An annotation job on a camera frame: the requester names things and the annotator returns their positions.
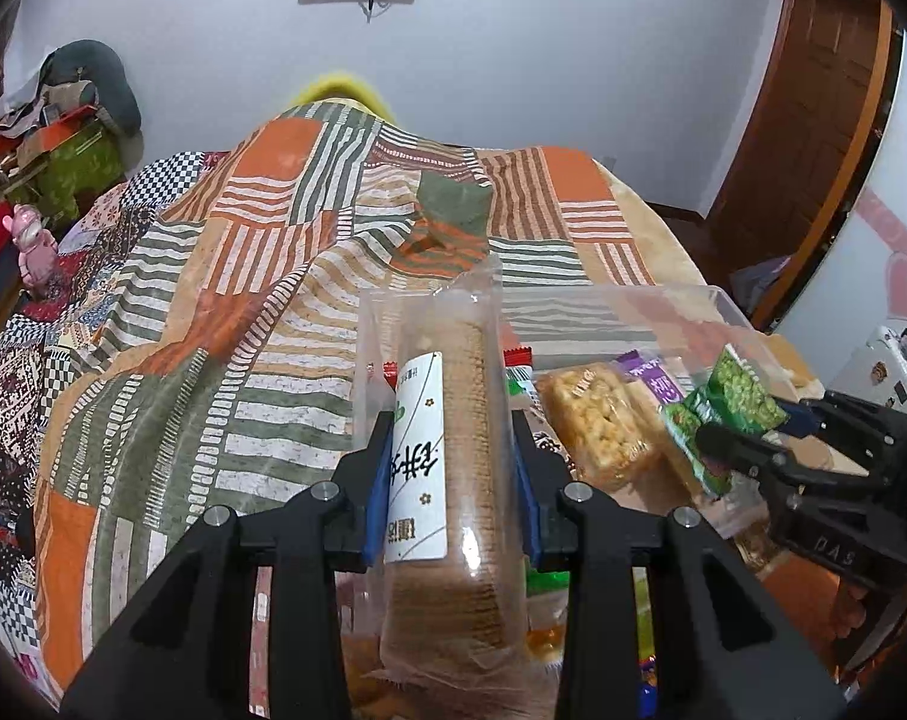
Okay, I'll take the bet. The green pea snack bag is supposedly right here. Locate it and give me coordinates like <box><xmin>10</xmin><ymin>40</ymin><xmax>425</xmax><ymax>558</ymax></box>
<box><xmin>660</xmin><ymin>343</ymin><xmax>787</xmax><ymax>499</ymax></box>

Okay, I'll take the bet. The purple cracker pack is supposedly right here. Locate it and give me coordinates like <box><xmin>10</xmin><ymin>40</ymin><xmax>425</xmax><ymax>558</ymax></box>
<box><xmin>616</xmin><ymin>349</ymin><xmax>686</xmax><ymax>406</ymax></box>

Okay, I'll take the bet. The yellow puffed snack bag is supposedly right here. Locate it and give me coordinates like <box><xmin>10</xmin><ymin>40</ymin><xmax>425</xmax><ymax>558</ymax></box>
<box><xmin>536</xmin><ymin>362</ymin><xmax>658</xmax><ymax>493</ymax></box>

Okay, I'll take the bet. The round cracker tube pack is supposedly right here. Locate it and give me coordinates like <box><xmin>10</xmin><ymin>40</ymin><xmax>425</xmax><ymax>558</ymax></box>
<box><xmin>354</xmin><ymin>257</ymin><xmax>526</xmax><ymax>702</ymax></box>

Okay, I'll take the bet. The red white snack bag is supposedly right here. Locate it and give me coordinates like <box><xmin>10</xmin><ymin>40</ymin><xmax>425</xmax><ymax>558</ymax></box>
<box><xmin>504</xmin><ymin>346</ymin><xmax>540</xmax><ymax>410</ymax></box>

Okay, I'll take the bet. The clear plastic storage bin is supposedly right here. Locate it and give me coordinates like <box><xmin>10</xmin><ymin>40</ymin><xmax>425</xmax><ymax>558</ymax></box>
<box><xmin>351</xmin><ymin>281</ymin><xmax>823</xmax><ymax>542</ymax></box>

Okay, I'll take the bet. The patchwork orange bed blanket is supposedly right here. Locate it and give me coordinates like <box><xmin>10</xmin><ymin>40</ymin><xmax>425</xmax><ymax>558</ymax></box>
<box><xmin>0</xmin><ymin>99</ymin><xmax>699</xmax><ymax>704</ymax></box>

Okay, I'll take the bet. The wooden door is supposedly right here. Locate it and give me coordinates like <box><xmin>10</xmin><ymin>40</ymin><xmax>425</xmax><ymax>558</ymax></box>
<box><xmin>707</xmin><ymin>0</ymin><xmax>894</xmax><ymax>328</ymax></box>

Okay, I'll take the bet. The pink plush toy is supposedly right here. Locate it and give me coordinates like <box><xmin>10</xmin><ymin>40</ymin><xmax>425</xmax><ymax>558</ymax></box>
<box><xmin>2</xmin><ymin>205</ymin><xmax>58</xmax><ymax>294</ymax></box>

